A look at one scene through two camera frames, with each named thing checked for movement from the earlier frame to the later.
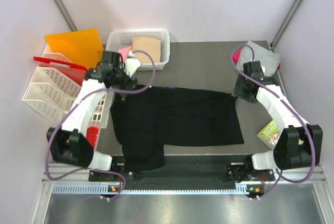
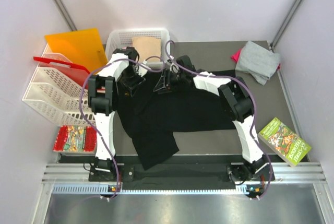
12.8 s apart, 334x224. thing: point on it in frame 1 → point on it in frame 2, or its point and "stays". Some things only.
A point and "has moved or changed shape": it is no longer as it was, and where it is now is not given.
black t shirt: (146, 118) has moved or changed shape
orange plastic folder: (83, 47) stays
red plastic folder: (77, 72) stays
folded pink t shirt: (236, 55) stays
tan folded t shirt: (151, 45) stays
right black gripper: (238, 92) → (161, 85)
